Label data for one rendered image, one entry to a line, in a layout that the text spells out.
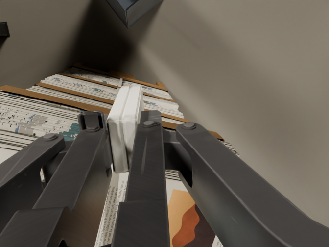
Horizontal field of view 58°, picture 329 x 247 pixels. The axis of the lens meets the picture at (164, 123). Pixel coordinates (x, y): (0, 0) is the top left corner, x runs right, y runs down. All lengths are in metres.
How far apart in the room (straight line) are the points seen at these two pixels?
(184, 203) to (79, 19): 1.12
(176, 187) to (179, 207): 0.02
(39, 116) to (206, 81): 1.07
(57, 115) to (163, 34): 0.98
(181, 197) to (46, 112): 0.21
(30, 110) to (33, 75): 0.99
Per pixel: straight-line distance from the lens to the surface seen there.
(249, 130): 1.53
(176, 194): 0.33
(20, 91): 0.52
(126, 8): 0.34
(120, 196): 0.33
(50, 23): 1.38
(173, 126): 0.50
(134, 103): 0.16
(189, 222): 0.35
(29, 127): 0.38
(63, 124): 0.40
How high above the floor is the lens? 1.34
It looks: 72 degrees down
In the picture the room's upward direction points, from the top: 158 degrees clockwise
